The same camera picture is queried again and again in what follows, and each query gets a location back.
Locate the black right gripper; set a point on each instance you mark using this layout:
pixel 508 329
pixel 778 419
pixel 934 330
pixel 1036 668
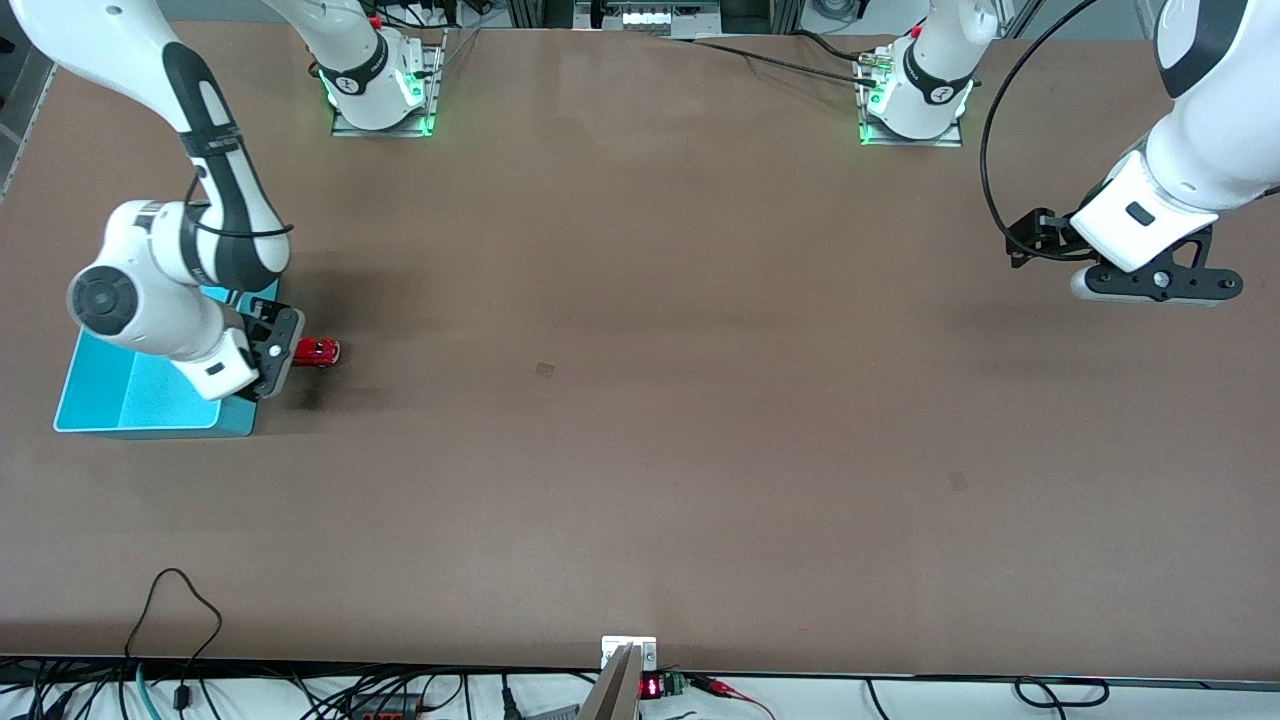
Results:
pixel 264 333

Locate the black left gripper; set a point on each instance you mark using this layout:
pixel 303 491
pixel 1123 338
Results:
pixel 1056 233

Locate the red beetle toy car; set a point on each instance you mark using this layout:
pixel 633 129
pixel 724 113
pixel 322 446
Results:
pixel 318 352

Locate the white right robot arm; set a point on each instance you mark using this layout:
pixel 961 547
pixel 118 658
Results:
pixel 140 300

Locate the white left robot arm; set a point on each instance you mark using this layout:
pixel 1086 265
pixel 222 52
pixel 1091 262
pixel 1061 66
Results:
pixel 1210 150

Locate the blue plastic box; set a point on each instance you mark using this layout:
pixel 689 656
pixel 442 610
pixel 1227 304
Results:
pixel 120 395

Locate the lit metal rack device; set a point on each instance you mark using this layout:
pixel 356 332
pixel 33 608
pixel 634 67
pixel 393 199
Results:
pixel 650 15

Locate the white mounting plate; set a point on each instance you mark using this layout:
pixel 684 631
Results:
pixel 645 652

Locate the grey aluminium bar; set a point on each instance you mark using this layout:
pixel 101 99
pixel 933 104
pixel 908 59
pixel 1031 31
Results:
pixel 610 695

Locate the red digit display module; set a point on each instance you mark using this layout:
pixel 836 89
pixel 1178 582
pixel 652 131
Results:
pixel 651 688

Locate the red clip lead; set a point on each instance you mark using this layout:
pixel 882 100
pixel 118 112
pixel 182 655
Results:
pixel 722 688

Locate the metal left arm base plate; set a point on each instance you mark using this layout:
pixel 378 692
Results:
pixel 950 138

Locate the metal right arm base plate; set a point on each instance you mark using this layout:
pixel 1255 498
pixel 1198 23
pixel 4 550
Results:
pixel 432 90

